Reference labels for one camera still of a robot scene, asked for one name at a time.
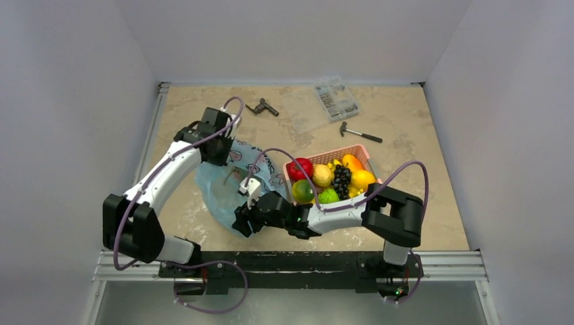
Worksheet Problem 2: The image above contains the black metal pipe fitting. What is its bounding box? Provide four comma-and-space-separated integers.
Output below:
245, 97, 280, 117

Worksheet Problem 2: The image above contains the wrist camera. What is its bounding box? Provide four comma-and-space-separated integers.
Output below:
219, 106, 242, 133
238, 177, 261, 209

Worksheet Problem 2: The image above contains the pink plastic basket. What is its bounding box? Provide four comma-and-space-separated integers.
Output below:
283, 144, 382, 202

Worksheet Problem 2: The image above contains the yellow lemon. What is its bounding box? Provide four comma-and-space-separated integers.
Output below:
351, 170, 377, 192

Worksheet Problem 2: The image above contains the dark green round fruit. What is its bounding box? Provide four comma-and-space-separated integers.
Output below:
291, 179, 314, 204

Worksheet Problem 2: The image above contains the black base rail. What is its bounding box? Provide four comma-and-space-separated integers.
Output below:
158, 251, 424, 299

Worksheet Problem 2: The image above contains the clear plastic screw box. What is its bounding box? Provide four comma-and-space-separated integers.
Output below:
283, 77, 361, 134

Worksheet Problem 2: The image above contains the yellow banana bunch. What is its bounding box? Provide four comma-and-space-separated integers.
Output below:
327, 159, 342, 171

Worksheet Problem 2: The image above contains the small black hammer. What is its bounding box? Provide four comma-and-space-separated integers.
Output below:
339, 121, 383, 144

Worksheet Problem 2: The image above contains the light blue plastic bag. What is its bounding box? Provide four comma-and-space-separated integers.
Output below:
194, 139, 286, 236

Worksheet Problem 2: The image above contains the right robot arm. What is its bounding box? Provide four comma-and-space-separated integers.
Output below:
231, 183, 426, 276

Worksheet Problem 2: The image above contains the orange yellow mango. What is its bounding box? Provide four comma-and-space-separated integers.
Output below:
341, 154, 363, 173

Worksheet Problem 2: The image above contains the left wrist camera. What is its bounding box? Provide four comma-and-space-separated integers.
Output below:
219, 106, 242, 133

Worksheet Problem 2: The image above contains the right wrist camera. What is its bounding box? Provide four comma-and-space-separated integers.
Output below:
238, 177, 261, 209

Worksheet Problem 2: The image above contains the green lime fruit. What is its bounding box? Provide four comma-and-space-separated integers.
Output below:
318, 188, 340, 204

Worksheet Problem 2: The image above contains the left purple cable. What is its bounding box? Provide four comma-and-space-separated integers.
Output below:
112, 96, 245, 272

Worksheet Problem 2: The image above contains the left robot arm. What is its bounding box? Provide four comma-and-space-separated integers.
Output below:
102, 108, 241, 277

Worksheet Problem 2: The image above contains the black grape bunch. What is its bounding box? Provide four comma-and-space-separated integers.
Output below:
331, 165, 351, 200

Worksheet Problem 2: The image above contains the red apple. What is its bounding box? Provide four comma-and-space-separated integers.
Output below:
286, 158, 313, 182

